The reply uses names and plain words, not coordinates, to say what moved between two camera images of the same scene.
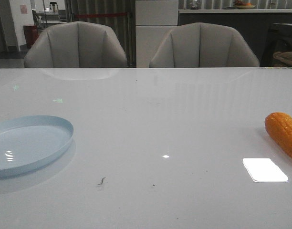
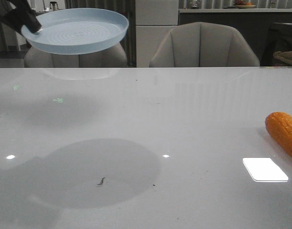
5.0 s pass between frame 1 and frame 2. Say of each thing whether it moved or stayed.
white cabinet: stayed
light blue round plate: moved
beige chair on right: stayed
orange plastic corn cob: stayed
